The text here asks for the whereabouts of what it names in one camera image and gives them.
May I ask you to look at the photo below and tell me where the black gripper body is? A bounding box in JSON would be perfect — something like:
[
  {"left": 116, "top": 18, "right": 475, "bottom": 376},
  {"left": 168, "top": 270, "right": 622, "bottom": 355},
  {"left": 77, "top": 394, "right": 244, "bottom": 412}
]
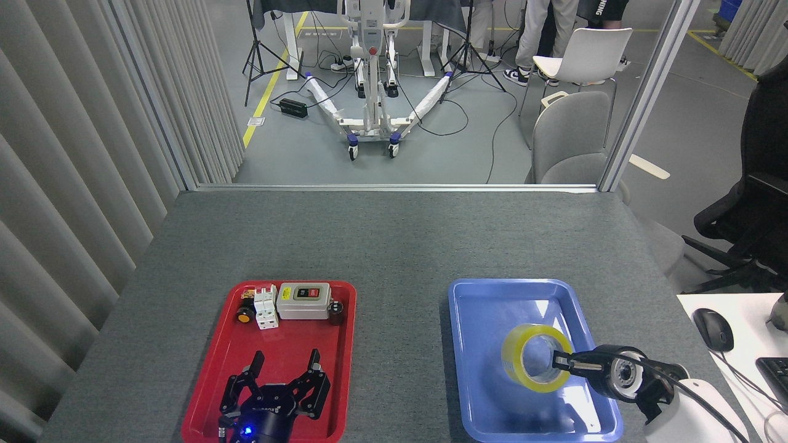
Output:
[
  {"left": 571, "top": 349, "right": 610, "bottom": 385},
  {"left": 229, "top": 385, "right": 299, "bottom": 443}
]

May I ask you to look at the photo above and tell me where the yellow tape roll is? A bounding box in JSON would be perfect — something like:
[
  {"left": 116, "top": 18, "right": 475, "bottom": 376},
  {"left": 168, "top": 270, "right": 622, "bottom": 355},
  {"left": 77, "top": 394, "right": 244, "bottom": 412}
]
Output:
[{"left": 501, "top": 323, "right": 574, "bottom": 393}]

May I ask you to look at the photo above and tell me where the red plastic tray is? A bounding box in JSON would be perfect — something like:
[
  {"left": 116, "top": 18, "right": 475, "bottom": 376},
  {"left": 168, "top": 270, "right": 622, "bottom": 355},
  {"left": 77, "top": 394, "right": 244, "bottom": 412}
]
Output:
[{"left": 182, "top": 280, "right": 358, "bottom": 443}]

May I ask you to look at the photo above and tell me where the white circuit breaker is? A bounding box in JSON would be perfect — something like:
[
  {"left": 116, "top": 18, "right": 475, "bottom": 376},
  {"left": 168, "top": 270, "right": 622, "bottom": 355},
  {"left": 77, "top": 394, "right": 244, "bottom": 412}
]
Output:
[{"left": 254, "top": 285, "right": 280, "bottom": 331}]

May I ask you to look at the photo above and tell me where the blue plastic tray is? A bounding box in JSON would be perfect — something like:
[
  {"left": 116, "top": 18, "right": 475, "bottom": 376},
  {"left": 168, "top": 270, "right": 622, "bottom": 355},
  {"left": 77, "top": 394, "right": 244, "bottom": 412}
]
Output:
[{"left": 448, "top": 278, "right": 624, "bottom": 443}]

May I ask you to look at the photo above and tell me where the black computer mouse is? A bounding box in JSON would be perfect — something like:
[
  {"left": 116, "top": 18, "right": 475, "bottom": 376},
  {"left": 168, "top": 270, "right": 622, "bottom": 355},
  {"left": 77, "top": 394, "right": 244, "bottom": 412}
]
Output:
[{"left": 692, "top": 308, "right": 734, "bottom": 353}]

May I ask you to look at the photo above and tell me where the white desk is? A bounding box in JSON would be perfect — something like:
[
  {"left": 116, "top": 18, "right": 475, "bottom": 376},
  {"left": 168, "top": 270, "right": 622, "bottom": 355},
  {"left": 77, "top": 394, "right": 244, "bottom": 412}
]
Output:
[{"left": 676, "top": 293, "right": 788, "bottom": 443}]

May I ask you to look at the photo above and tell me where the black keyboard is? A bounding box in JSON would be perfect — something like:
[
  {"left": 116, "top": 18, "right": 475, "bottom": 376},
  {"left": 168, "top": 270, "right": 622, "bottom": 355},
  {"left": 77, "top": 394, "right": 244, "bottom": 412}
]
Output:
[{"left": 755, "top": 357, "right": 788, "bottom": 414}]

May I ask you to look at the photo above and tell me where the grey rounded desk object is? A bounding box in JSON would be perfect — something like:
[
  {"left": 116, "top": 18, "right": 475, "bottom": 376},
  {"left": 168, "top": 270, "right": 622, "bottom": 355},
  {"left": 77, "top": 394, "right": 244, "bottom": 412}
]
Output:
[{"left": 766, "top": 292, "right": 788, "bottom": 333}]

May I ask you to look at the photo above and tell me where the white flat bar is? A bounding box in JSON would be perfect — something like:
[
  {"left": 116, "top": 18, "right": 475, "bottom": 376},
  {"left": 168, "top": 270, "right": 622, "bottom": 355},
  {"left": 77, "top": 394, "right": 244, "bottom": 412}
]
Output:
[{"left": 628, "top": 154, "right": 670, "bottom": 180}]

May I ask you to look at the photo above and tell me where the black office chair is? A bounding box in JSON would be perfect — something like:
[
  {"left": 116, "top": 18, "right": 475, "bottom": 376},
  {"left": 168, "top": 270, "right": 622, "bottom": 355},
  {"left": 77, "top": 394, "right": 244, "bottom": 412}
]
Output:
[{"left": 680, "top": 57, "right": 788, "bottom": 295}]

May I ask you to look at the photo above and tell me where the grey chair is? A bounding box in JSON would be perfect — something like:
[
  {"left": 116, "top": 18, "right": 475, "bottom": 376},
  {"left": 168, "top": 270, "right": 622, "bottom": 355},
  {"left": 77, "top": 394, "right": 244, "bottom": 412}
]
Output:
[{"left": 525, "top": 91, "right": 632, "bottom": 206}]

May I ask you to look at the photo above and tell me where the grey pleated curtain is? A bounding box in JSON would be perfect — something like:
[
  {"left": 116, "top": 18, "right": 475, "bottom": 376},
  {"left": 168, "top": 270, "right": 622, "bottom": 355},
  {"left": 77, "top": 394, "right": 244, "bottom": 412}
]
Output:
[
  {"left": 717, "top": 0, "right": 788, "bottom": 78},
  {"left": 0, "top": 0, "right": 247, "bottom": 443}
]

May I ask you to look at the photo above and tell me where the white wheeled stand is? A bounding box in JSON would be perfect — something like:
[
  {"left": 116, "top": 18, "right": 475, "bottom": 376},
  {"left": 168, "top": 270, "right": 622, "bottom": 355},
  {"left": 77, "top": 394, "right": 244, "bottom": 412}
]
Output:
[{"left": 305, "top": 0, "right": 453, "bottom": 162}]

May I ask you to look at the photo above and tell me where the white chair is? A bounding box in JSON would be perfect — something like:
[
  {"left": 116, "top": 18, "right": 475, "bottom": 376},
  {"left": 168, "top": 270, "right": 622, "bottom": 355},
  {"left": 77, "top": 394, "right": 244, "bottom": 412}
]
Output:
[{"left": 518, "top": 27, "right": 633, "bottom": 148}]

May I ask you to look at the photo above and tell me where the person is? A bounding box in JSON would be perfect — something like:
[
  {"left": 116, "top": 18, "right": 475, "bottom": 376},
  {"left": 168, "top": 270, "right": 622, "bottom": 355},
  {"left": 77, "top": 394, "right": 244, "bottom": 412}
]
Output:
[
  {"left": 576, "top": 0, "right": 636, "bottom": 31},
  {"left": 504, "top": 0, "right": 582, "bottom": 87}
]

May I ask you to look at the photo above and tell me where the black tripod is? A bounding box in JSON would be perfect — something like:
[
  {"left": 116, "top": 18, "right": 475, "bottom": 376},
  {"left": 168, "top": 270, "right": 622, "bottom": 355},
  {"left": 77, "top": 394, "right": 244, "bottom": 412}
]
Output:
[
  {"left": 439, "top": 0, "right": 507, "bottom": 104},
  {"left": 242, "top": 0, "right": 307, "bottom": 107}
]

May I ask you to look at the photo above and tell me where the table with dark cover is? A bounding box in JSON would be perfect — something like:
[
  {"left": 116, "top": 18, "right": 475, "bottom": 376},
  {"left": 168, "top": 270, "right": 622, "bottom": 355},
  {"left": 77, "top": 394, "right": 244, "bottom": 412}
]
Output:
[{"left": 252, "top": 0, "right": 475, "bottom": 81}]

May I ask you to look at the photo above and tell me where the blue bin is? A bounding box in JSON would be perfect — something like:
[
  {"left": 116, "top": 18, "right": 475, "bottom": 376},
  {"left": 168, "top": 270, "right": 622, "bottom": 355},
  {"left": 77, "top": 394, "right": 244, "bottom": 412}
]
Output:
[{"left": 714, "top": 0, "right": 742, "bottom": 25}]

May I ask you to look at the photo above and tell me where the grey switch box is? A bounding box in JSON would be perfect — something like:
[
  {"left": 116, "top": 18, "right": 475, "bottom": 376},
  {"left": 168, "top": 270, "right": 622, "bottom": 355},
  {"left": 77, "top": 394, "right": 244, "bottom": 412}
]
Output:
[{"left": 276, "top": 282, "right": 332, "bottom": 321}]

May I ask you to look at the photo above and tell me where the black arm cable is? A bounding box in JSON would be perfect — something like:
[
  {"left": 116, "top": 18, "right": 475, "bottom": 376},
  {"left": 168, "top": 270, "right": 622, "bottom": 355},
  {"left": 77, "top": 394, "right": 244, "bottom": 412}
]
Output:
[{"left": 639, "top": 356, "right": 749, "bottom": 443}]

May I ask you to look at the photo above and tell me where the silver table rail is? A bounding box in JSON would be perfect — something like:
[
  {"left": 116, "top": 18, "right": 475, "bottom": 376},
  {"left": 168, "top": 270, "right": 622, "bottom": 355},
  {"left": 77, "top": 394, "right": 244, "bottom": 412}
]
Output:
[{"left": 196, "top": 183, "right": 599, "bottom": 194}]

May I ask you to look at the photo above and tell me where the silver post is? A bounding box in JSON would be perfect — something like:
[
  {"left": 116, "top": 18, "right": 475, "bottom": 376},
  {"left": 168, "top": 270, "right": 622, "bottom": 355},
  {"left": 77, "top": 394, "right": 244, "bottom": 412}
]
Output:
[{"left": 597, "top": 0, "right": 702, "bottom": 193}]

